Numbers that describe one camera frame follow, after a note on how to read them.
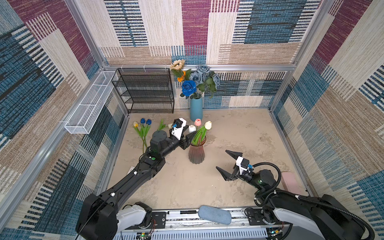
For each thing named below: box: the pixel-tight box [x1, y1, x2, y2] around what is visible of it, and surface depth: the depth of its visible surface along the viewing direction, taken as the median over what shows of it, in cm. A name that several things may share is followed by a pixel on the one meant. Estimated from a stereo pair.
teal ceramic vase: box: [189, 96, 204, 122], surface depth 106 cm
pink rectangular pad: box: [281, 171, 303, 196], surface depth 85 cm
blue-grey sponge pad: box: [198, 205, 232, 225], surface depth 74 cm
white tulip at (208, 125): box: [198, 120, 212, 146], surface depth 76 cm
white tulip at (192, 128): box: [188, 124, 197, 133], surface depth 74 cm
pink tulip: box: [194, 118, 202, 132], surface depth 76 cm
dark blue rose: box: [182, 80, 197, 97], surface depth 72 cm
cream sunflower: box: [170, 59, 186, 71], surface depth 87 cm
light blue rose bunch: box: [190, 64, 221, 93], surface depth 91 cm
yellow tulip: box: [133, 121, 144, 142], surface depth 111 cm
